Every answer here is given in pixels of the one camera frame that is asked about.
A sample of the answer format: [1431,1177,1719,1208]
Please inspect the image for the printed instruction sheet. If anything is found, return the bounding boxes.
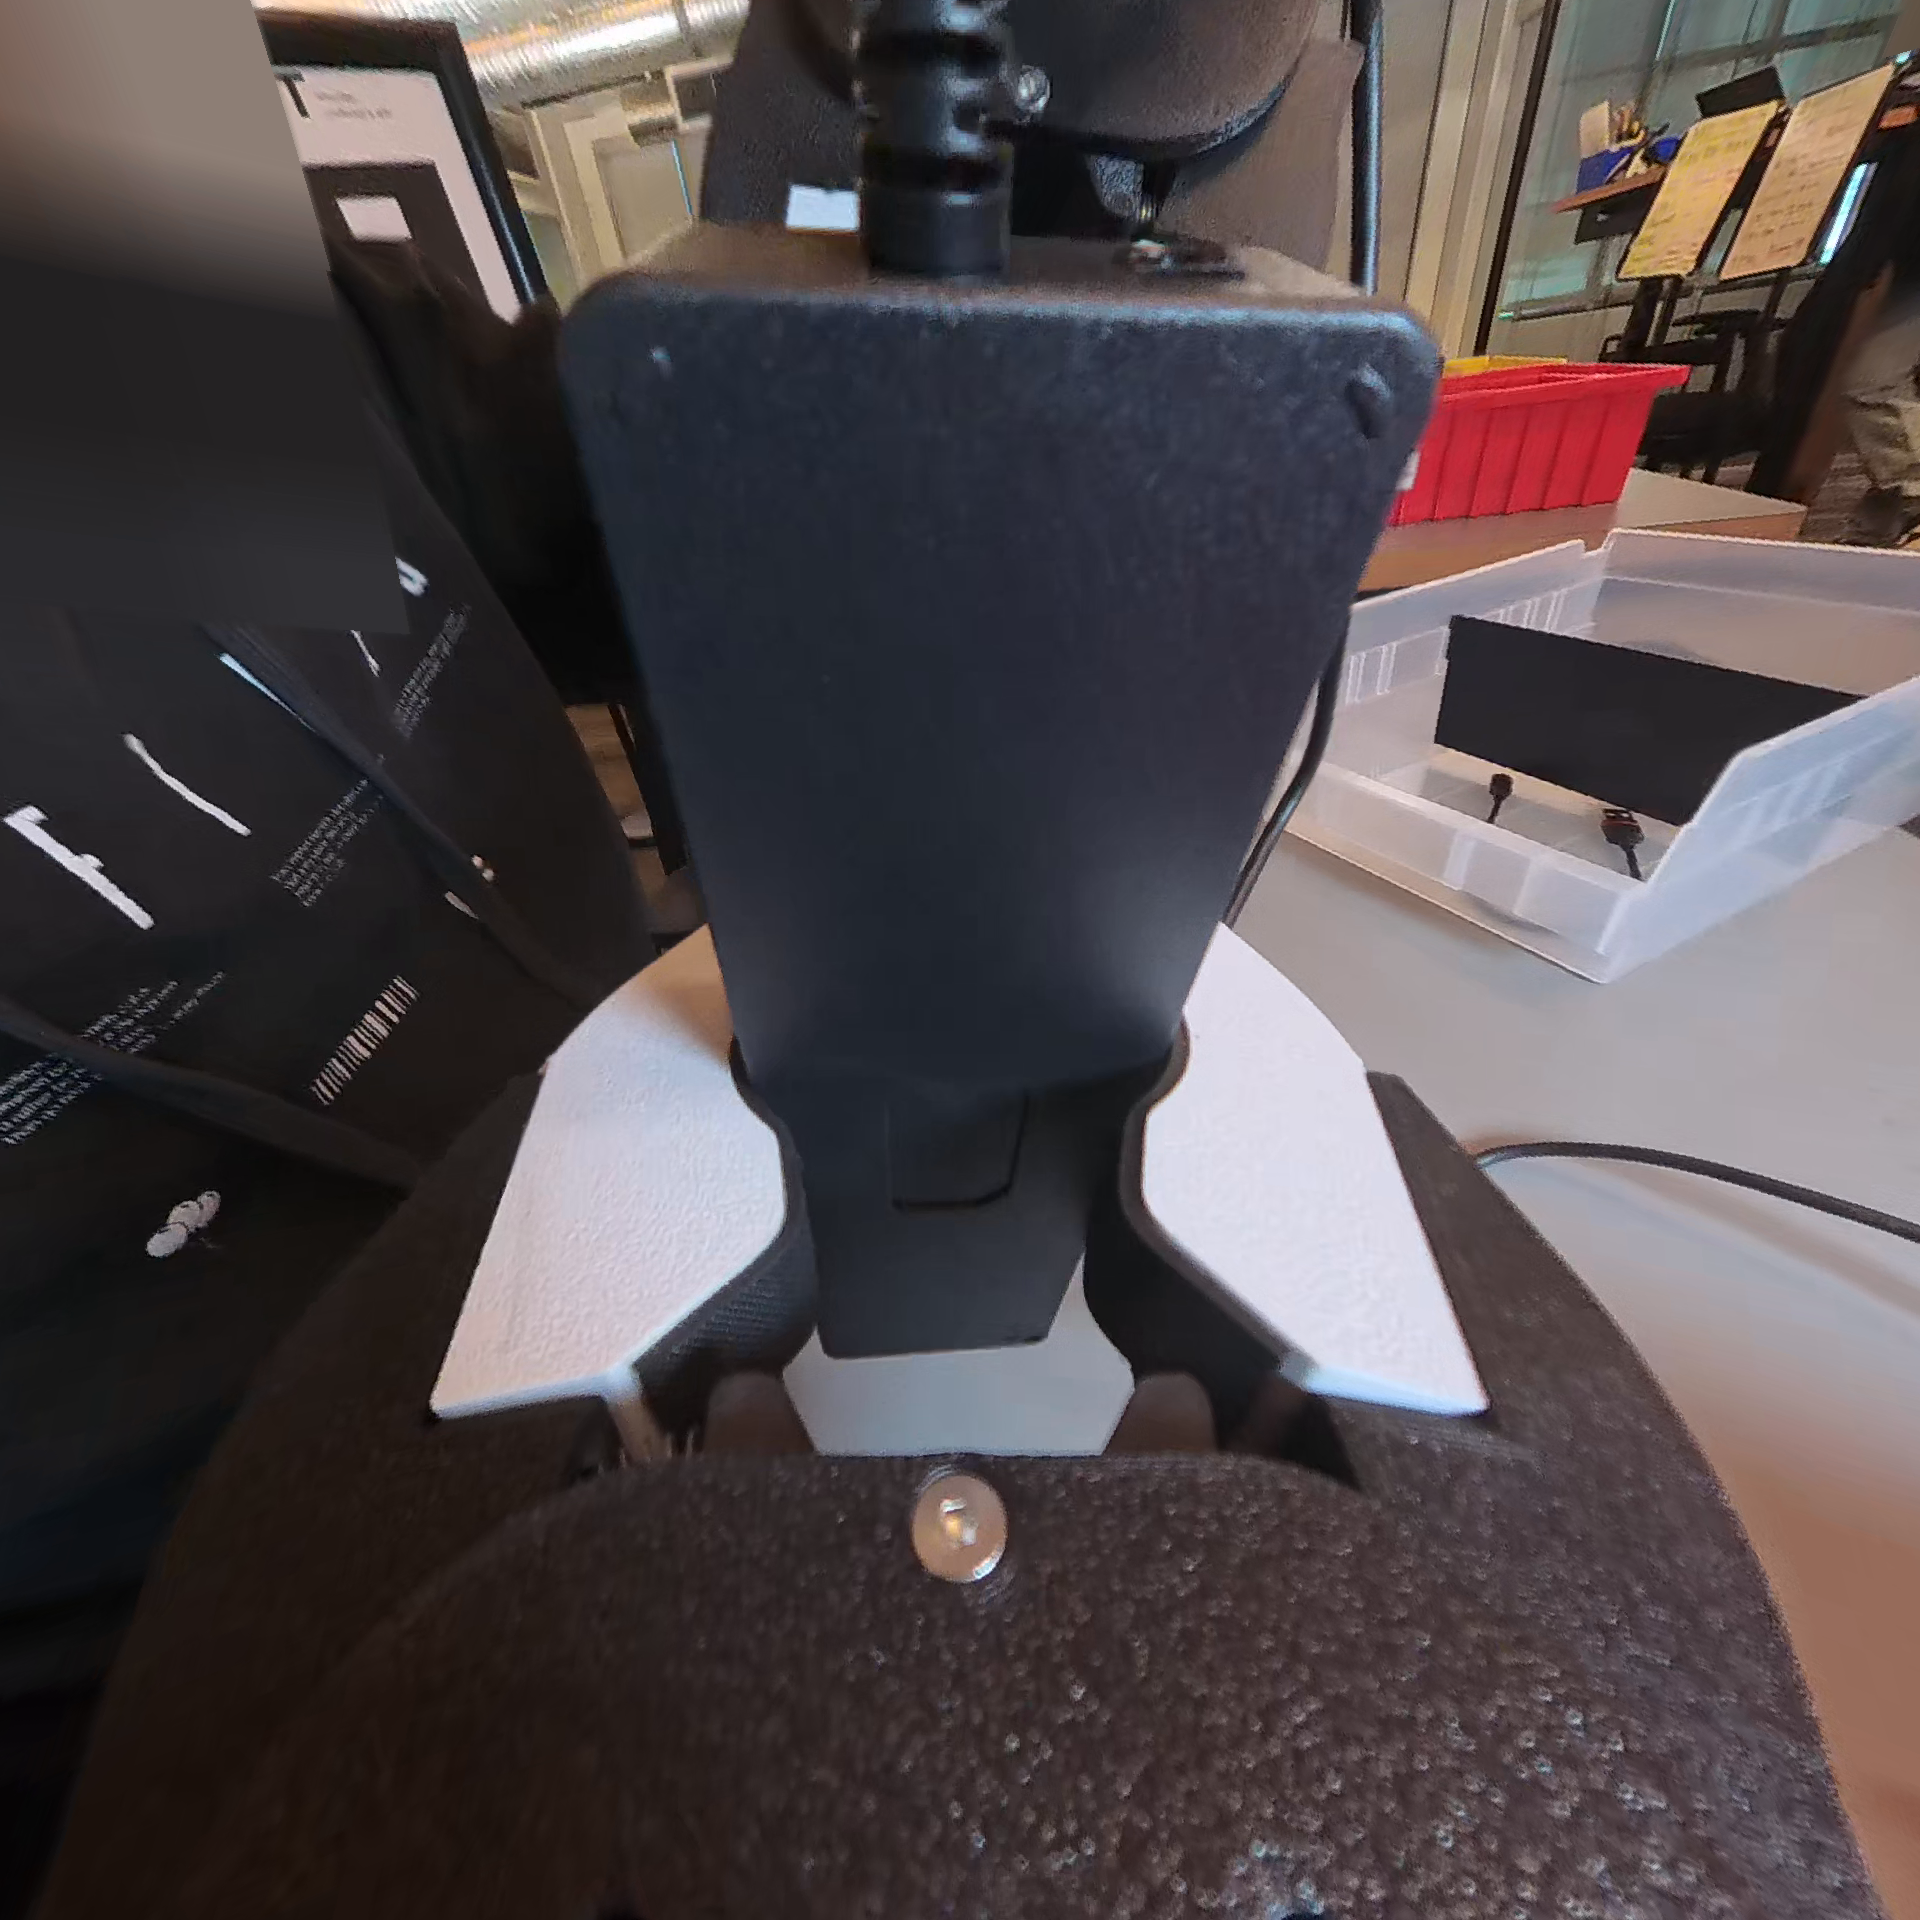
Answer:
[1621,110,1788,283]
[1719,60,1903,283]

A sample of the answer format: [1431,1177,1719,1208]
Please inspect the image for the black framed sign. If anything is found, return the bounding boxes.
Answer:
[255,7,554,323]

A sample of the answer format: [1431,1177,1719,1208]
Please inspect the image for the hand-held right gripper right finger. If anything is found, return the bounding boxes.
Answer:
[1087,926,1494,1455]

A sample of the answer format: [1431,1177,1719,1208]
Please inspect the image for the clear plastic bin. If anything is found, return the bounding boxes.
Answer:
[1292,525,1920,988]

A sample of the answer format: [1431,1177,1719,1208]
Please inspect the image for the black usb hub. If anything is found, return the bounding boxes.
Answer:
[559,226,1444,1361]

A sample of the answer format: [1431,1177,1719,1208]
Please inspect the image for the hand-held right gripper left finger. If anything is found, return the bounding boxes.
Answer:
[429,935,826,1470]

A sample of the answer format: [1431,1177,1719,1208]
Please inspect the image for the red plastic bin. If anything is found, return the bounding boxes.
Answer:
[1384,359,1694,532]

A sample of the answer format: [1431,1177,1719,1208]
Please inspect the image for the black bin divider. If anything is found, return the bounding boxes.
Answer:
[1431,612,1867,832]

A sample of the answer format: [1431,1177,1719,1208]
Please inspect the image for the thick black hub cable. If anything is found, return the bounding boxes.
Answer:
[850,0,1023,283]

